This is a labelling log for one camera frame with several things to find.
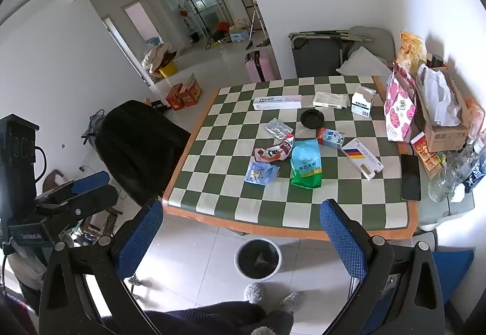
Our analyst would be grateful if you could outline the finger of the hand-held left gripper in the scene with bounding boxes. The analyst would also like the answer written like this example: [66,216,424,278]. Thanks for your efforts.
[36,184,119,235]
[35,170,111,208]

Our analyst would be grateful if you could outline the blue label water bottle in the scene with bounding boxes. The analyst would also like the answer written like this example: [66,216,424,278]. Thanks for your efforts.
[461,133,486,194]

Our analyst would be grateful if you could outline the black phone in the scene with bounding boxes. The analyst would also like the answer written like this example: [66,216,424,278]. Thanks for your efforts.
[400,154,422,202]

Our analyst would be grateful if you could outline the grey chair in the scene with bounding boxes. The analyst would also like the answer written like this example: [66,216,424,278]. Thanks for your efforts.
[289,29,375,78]

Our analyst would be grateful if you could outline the wooden stool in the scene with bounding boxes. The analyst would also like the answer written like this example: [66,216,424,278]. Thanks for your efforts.
[84,206,124,241]

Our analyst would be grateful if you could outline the grey fuzzy slipper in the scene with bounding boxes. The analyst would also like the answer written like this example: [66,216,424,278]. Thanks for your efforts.
[243,283,266,302]
[280,291,306,310]

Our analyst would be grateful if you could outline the person's dark trousers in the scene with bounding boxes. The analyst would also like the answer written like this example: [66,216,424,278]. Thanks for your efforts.
[143,301,295,335]

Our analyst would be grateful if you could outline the clear plastic blister pack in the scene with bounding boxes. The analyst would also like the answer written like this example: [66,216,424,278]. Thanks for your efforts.
[265,118,295,140]

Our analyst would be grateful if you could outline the black round lid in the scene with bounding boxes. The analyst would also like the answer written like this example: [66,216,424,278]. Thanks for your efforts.
[300,109,325,129]

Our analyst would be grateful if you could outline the small red blue box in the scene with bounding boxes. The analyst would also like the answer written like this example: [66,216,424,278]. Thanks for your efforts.
[317,127,345,149]

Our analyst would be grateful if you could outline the yellow bucket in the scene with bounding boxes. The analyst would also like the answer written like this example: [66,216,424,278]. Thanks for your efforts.
[159,60,179,79]

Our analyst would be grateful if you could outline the blue clear plastic wrapper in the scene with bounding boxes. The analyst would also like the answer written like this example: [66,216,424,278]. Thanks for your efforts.
[245,161,280,187]

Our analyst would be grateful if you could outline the black coat rack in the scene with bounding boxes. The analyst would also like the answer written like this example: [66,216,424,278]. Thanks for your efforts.
[176,0,207,43]

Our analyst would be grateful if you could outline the green white checkered table mat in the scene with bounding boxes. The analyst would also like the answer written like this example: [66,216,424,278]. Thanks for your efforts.
[163,75,420,242]

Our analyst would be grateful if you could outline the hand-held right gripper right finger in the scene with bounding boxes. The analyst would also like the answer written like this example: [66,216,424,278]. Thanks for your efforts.
[319,198,456,335]

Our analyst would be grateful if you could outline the brown cardboard box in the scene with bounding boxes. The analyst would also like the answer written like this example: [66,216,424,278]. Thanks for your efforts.
[414,65,471,153]

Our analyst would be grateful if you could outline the clear glass bottle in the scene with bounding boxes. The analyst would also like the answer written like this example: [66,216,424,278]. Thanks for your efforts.
[428,150,462,203]

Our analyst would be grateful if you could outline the blue stool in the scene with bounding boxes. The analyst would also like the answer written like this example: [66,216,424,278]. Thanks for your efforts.
[433,248,476,315]

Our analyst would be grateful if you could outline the pink suitcase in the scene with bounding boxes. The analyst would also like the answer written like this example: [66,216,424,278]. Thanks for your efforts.
[244,50,277,84]

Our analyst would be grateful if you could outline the flat white box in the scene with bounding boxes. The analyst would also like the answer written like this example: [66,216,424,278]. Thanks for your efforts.
[312,92,349,109]

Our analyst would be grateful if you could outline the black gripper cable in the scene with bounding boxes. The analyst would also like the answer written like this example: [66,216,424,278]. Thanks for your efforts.
[33,145,48,184]

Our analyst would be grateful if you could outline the white plastic bag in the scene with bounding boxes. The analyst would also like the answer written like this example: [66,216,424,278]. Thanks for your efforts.
[416,63,462,126]

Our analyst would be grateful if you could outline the small white green box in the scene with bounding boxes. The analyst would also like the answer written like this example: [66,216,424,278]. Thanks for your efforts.
[350,86,376,118]

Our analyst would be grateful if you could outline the green rice bag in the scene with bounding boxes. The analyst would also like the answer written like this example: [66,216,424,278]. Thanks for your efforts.
[290,138,323,189]

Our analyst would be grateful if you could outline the round trash bin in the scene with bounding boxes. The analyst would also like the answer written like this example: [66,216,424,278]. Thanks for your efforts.
[234,238,283,280]

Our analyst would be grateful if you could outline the yellow snack bag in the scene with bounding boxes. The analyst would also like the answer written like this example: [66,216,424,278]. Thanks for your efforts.
[396,31,427,78]

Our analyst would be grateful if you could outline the white box with coloured stripes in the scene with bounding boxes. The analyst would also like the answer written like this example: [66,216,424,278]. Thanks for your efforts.
[341,140,384,181]

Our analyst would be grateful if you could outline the red cardboard box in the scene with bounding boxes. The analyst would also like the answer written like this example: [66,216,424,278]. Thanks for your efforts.
[178,74,203,108]
[166,84,185,111]

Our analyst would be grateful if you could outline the pink white toothpaste box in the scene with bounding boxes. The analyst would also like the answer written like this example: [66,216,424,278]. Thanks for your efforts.
[253,94,303,111]

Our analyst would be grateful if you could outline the white pillow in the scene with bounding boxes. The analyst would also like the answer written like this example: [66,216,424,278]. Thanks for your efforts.
[336,46,393,77]

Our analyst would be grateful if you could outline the silver tripod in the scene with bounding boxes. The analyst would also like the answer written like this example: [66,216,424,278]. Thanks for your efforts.
[245,1,267,50]

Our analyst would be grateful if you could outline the pink printed paper bag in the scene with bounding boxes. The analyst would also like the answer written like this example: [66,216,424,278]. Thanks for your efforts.
[384,61,417,143]

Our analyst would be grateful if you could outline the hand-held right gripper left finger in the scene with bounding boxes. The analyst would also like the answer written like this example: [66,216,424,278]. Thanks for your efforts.
[38,198,166,335]

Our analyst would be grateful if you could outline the red white snack wrapper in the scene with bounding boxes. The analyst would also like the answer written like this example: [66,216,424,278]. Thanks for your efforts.
[254,134,295,161]

